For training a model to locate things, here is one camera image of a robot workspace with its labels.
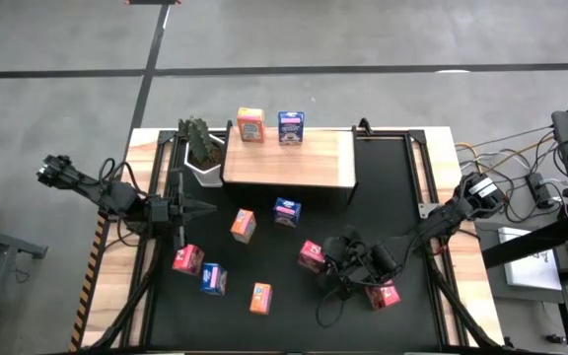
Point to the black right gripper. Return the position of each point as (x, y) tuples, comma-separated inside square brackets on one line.
[(348, 259)]

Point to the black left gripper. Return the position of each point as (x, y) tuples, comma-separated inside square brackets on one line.
[(161, 209)]

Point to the red Froot Loops cereal box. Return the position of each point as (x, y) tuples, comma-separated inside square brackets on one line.
[(188, 259), (385, 297), (309, 256)]

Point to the orange Mini Wheats cereal box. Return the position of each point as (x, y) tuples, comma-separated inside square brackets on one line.
[(243, 224), (261, 299), (251, 125)]

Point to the blue Frosted Flakes cereal box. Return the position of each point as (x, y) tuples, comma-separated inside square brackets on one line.
[(213, 279), (291, 129), (287, 212)]

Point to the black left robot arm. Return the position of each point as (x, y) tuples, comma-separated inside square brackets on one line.
[(111, 194)]

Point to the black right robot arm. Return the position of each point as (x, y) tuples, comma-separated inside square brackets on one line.
[(442, 219)]

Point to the wooden shelf with black legs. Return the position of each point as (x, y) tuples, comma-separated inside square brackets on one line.
[(289, 167)]

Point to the white plant pot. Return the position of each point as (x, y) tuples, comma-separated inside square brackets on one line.
[(210, 176)]

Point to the black table mat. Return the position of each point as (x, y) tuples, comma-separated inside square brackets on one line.
[(264, 335)]

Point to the black diagonal beam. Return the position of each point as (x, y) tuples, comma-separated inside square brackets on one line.
[(525, 244)]

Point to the white panel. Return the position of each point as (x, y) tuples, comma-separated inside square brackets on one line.
[(530, 273)]

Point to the grey side table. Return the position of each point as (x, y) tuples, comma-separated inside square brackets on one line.
[(3, 241)]

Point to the black power brick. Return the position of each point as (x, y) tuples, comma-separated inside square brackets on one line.
[(539, 190)]

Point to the small black floor item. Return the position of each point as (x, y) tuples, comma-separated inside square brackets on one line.
[(555, 339)]

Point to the silver metal bracket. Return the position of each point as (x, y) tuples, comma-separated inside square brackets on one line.
[(426, 211)]

